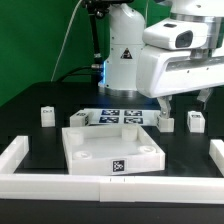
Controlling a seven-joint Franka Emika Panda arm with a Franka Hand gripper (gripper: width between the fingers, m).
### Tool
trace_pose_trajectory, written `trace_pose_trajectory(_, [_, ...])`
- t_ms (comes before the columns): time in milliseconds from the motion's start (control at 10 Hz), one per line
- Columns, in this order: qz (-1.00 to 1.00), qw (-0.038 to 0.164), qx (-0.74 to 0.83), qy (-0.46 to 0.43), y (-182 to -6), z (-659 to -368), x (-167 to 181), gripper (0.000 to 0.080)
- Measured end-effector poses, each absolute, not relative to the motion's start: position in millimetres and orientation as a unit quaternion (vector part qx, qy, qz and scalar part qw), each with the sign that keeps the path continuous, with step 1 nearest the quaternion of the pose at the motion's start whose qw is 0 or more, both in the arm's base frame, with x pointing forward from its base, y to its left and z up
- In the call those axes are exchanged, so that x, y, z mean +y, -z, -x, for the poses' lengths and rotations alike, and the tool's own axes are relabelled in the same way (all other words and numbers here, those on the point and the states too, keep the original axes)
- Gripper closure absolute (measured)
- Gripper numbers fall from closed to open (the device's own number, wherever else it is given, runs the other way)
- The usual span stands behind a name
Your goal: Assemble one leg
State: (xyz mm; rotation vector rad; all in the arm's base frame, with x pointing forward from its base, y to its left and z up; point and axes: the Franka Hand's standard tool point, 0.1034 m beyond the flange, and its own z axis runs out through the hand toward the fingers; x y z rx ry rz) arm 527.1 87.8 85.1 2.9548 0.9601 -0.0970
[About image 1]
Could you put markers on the white square tabletop part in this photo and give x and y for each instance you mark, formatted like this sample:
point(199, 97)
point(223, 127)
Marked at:
point(111, 150)

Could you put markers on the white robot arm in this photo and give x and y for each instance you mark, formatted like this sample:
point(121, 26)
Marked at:
point(126, 43)

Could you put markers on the white U-shaped fence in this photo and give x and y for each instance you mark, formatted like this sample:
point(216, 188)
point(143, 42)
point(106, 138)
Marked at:
point(101, 188)

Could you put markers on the white marker tag sheet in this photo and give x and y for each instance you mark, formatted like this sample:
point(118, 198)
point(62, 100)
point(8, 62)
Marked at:
point(123, 116)

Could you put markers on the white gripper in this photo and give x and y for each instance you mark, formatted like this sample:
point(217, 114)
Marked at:
point(161, 73)

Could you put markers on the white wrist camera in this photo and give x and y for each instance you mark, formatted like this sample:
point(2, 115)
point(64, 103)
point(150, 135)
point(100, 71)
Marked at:
point(173, 34)

